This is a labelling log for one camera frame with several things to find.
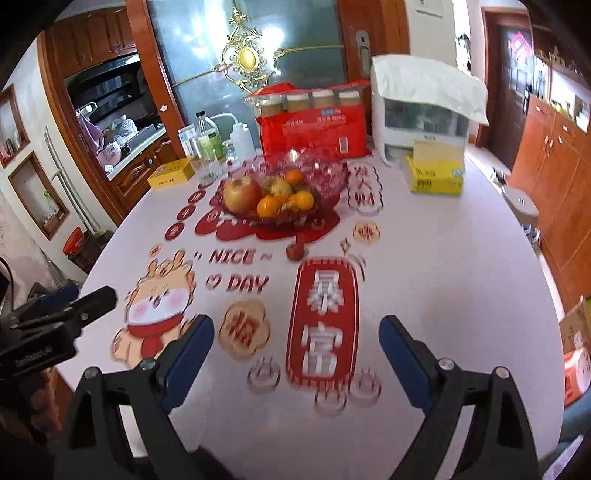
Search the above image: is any white plastic bottle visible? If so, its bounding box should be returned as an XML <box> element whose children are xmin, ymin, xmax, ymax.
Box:
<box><xmin>230</xmin><ymin>122</ymin><xmax>256</xmax><ymax>161</ymax></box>

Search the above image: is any white carton box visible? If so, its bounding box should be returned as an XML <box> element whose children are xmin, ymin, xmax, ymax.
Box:
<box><xmin>178</xmin><ymin>124</ymin><xmax>200</xmax><ymax>159</ymax></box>

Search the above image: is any pink glass fruit bowl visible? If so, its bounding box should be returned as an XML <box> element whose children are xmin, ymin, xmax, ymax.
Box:
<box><xmin>217</xmin><ymin>148</ymin><xmax>349</xmax><ymax>225</ymax></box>

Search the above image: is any glass sliding door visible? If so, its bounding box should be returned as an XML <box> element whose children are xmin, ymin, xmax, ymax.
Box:
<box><xmin>125</xmin><ymin>1</ymin><xmax>410</xmax><ymax>148</ymax></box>

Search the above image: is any wooden wall cabinet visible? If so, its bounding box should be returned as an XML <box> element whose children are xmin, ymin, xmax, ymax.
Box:
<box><xmin>509</xmin><ymin>96</ymin><xmax>591</xmax><ymax>311</ymax></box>

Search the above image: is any clear drinking glass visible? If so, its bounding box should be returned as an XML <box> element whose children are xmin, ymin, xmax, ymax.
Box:
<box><xmin>197</xmin><ymin>154</ymin><xmax>223</xmax><ymax>185</ymax></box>

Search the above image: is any yellow flat box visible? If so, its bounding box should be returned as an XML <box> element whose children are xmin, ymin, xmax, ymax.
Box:
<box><xmin>148</xmin><ymin>158</ymin><xmax>194</xmax><ymax>189</ymax></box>

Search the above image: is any orange tangerine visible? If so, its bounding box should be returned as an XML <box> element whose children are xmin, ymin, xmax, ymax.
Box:
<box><xmin>287</xmin><ymin>190</ymin><xmax>315</xmax><ymax>212</ymax></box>
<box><xmin>283</xmin><ymin>169</ymin><xmax>305</xmax><ymax>188</ymax></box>
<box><xmin>256</xmin><ymin>195</ymin><xmax>283</xmax><ymax>219</ymax></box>

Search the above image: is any white cloth on appliance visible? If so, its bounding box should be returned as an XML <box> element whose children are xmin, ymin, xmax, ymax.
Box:
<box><xmin>372</xmin><ymin>54</ymin><xmax>490</xmax><ymax>126</ymax></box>

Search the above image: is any small glass jar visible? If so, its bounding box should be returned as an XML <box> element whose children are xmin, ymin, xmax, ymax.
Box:
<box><xmin>222</xmin><ymin>140</ymin><xmax>238</xmax><ymax>167</ymax></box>

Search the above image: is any gold door ornament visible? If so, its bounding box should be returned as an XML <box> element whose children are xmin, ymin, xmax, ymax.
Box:
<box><xmin>171</xmin><ymin>1</ymin><xmax>345</xmax><ymax>93</ymax></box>

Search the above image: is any silver door handle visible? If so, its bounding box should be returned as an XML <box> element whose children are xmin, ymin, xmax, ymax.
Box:
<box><xmin>356</xmin><ymin>30</ymin><xmax>372</xmax><ymax>79</ymax></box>

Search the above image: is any yellow-green round fruit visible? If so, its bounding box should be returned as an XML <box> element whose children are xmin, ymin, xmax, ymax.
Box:
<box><xmin>260</xmin><ymin>177</ymin><xmax>293</xmax><ymax>199</ymax></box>

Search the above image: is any green label glass bottle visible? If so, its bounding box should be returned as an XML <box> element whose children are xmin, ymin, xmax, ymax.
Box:
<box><xmin>195</xmin><ymin>110</ymin><xmax>225</xmax><ymax>161</ymax></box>

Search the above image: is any small red fruit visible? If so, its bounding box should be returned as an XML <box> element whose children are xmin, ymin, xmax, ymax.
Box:
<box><xmin>286</xmin><ymin>243</ymin><xmax>307</xmax><ymax>262</ymax></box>

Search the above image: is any red paper cup package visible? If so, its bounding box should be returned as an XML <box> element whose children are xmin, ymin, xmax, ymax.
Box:
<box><xmin>243</xmin><ymin>80</ymin><xmax>370</xmax><ymax>159</ymax></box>

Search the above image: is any red-yellow apple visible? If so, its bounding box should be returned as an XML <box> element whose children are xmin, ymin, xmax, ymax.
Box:
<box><xmin>222</xmin><ymin>176</ymin><xmax>263</xmax><ymax>215</ymax></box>

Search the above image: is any yellow tissue box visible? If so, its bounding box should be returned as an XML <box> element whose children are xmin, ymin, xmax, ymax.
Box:
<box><xmin>404</xmin><ymin>141</ymin><xmax>465</xmax><ymax>196</ymax></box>

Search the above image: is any white countertop appliance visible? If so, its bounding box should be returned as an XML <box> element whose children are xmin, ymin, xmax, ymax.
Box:
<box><xmin>370</xmin><ymin>69</ymin><xmax>470</xmax><ymax>167</ymax></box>

